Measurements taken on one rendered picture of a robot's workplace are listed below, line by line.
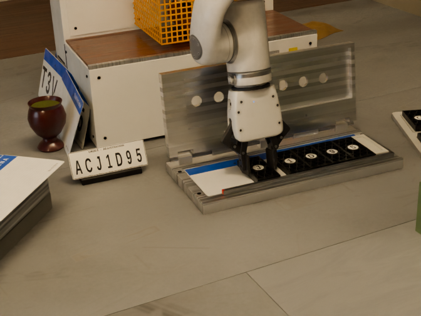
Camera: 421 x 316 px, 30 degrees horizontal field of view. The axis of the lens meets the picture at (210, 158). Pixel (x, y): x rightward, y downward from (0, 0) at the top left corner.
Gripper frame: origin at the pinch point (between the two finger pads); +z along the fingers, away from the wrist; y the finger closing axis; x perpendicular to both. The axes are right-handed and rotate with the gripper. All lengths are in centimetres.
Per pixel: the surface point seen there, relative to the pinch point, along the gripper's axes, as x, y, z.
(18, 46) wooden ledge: 118, -27, -20
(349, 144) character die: 2.4, 22.2, 1.1
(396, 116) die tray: 14.7, 42.6, 0.5
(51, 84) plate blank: 60, -28, -14
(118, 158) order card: 16.4, -24.1, -2.3
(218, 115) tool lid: 11.0, -3.0, -8.4
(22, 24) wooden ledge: 145, -21, -26
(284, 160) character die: 1.2, 6.2, 1.1
